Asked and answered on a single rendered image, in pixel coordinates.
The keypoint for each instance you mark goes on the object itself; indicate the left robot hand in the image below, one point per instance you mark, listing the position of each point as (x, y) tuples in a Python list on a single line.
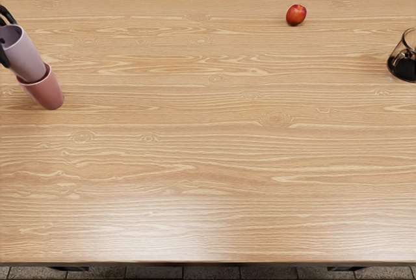
[(4, 57)]

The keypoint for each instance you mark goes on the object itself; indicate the lilac cup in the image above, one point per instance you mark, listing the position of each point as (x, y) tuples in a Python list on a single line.
[(24, 55)]

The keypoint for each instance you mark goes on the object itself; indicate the pink cup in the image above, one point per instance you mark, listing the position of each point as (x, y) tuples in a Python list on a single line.
[(47, 92)]

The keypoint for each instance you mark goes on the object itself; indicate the red apple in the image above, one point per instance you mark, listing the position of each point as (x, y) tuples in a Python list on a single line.
[(295, 14)]

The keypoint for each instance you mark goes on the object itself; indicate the dark glass jug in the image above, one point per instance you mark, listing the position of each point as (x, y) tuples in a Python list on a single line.
[(404, 63)]

